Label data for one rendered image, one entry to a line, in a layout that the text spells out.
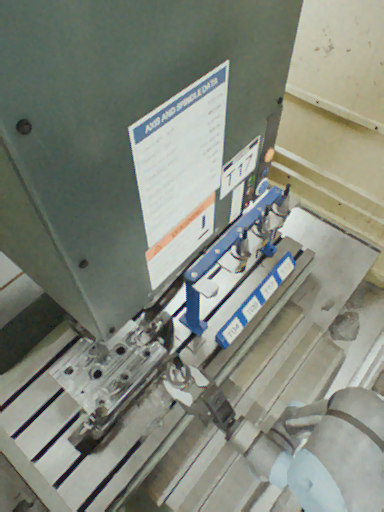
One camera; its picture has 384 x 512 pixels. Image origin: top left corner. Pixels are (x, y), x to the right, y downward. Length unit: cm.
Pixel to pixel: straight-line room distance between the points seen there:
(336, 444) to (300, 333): 96
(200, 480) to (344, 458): 81
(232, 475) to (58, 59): 133
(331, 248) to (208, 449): 95
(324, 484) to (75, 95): 61
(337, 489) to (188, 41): 63
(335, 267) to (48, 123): 153
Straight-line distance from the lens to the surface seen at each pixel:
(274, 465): 100
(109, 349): 130
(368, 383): 156
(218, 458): 145
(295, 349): 160
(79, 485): 132
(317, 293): 173
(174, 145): 47
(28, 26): 31
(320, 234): 179
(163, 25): 40
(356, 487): 72
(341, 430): 73
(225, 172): 62
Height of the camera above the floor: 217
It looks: 56 degrees down
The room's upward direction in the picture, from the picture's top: straight up
